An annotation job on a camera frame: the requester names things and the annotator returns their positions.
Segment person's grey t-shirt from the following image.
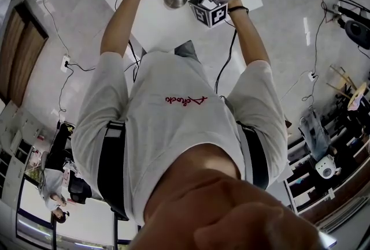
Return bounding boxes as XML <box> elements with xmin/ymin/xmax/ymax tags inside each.
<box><xmin>71</xmin><ymin>50</ymin><xmax>290</xmax><ymax>226</ymax></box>

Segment black wristband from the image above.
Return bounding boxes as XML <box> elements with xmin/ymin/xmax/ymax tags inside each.
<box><xmin>227</xmin><ymin>5</ymin><xmax>250</xmax><ymax>15</ymax></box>

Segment white table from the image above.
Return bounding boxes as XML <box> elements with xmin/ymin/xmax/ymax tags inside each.
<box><xmin>69</xmin><ymin>0</ymin><xmax>264</xmax><ymax>55</ymax></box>

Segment person's right forearm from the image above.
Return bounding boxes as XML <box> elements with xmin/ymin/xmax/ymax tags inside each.
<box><xmin>227</xmin><ymin>0</ymin><xmax>271</xmax><ymax>66</ymax></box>

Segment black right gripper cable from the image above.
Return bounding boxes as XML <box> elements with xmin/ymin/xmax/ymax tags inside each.
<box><xmin>214</xmin><ymin>22</ymin><xmax>238</xmax><ymax>94</ymax></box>

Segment brown wooden door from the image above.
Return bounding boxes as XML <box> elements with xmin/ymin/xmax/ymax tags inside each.
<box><xmin>0</xmin><ymin>1</ymin><xmax>49</xmax><ymax>108</ymax></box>

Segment person's grey trousers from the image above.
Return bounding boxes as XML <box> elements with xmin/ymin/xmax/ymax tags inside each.
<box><xmin>173</xmin><ymin>40</ymin><xmax>202</xmax><ymax>64</ymax></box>

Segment wooden stool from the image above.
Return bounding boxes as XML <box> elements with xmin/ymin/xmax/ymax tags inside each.
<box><xmin>325</xmin><ymin>65</ymin><xmax>368</xmax><ymax>109</ymax></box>

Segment person's left forearm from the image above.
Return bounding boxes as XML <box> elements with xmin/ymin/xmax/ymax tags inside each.
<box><xmin>99</xmin><ymin>0</ymin><xmax>153</xmax><ymax>56</ymax></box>

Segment black office chair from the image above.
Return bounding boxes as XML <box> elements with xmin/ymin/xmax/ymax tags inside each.
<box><xmin>68</xmin><ymin>176</ymin><xmax>93</xmax><ymax>205</ymax></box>

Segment black harness strap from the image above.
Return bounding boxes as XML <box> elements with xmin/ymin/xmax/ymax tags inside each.
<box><xmin>97</xmin><ymin>121</ymin><xmax>130</xmax><ymax>221</ymax></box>
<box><xmin>236</xmin><ymin>121</ymin><xmax>269</xmax><ymax>191</ymax></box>

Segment person's face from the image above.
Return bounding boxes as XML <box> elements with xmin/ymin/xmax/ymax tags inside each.
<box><xmin>138</xmin><ymin>152</ymin><xmax>322</xmax><ymax>250</ymax></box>

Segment black floor cable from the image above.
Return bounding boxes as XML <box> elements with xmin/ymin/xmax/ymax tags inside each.
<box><xmin>57</xmin><ymin>61</ymin><xmax>97</xmax><ymax>123</ymax></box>
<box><xmin>313</xmin><ymin>1</ymin><xmax>330</xmax><ymax>76</ymax></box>

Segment white round device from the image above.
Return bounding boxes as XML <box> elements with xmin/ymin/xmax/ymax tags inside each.
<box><xmin>314</xmin><ymin>155</ymin><xmax>336</xmax><ymax>179</ymax></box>

